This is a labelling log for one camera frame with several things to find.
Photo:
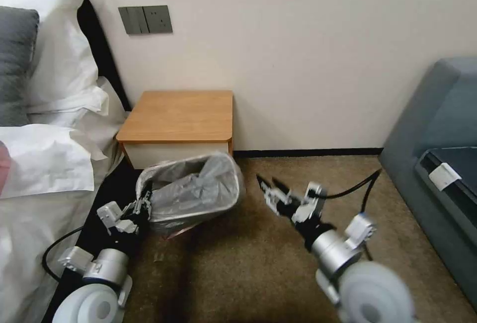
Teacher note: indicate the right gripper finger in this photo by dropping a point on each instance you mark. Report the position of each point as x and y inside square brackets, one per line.
[269, 195]
[284, 190]

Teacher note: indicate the pink blurry object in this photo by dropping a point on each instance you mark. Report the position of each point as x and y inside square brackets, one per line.
[3, 168]

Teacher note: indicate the black baseboard strip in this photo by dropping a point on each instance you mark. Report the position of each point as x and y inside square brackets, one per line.
[309, 149]

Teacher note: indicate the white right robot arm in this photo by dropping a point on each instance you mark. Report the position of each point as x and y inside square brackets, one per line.
[372, 293]

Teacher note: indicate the black flat case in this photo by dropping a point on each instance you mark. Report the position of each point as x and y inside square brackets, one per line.
[460, 196]

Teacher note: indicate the white duvet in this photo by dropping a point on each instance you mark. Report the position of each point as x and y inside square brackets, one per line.
[26, 233]

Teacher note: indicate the white tag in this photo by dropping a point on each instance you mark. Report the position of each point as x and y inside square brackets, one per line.
[444, 176]

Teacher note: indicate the flat white pillow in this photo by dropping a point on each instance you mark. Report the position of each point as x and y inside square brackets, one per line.
[48, 159]

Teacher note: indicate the grey wall switch plate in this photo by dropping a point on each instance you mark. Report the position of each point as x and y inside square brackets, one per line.
[132, 20]

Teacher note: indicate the grey pillow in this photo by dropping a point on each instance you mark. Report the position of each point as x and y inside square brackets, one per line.
[15, 66]

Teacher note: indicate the black bed headboard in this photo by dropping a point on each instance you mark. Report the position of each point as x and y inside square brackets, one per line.
[106, 54]

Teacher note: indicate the large white pillow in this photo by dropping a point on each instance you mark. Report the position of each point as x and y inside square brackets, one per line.
[63, 51]

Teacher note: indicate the clear plastic garbage bag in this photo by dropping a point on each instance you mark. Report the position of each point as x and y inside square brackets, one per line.
[213, 174]

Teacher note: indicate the grey wall socket plate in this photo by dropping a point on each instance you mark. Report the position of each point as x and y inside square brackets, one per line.
[158, 19]

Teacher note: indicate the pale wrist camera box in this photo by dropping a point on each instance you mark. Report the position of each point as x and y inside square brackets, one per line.
[110, 217]
[311, 200]

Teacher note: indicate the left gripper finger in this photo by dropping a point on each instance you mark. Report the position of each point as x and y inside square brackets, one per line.
[147, 199]
[136, 206]

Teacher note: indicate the grey metal trash can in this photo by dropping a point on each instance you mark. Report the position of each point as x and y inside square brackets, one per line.
[193, 212]

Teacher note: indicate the blue-grey sofa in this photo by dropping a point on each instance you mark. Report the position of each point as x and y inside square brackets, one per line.
[421, 121]

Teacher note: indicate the black bed frame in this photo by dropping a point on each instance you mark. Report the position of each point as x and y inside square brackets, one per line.
[93, 196]

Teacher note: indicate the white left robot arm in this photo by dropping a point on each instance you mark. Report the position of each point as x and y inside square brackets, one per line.
[97, 296]

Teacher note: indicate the wooden bedside table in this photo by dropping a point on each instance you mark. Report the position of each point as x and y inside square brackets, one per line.
[179, 118]

